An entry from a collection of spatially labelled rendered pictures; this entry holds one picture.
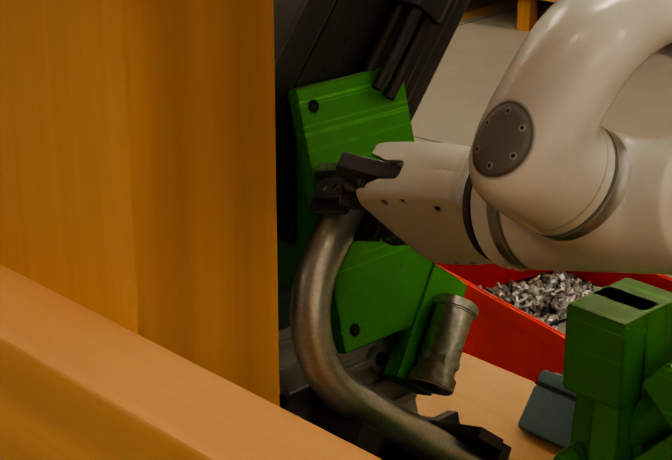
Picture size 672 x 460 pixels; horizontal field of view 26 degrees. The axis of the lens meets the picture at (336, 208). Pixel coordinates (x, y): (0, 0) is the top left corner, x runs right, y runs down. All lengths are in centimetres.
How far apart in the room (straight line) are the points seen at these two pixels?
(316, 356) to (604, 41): 36
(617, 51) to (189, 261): 29
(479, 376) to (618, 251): 62
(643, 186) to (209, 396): 34
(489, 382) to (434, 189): 53
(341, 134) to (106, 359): 50
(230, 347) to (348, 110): 44
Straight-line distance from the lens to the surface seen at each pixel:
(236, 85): 69
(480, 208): 95
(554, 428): 136
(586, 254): 91
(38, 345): 69
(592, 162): 86
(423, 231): 102
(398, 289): 117
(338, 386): 109
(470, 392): 146
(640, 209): 87
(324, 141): 112
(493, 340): 165
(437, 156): 99
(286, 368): 112
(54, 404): 67
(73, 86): 69
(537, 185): 84
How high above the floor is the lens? 156
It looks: 20 degrees down
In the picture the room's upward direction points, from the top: straight up
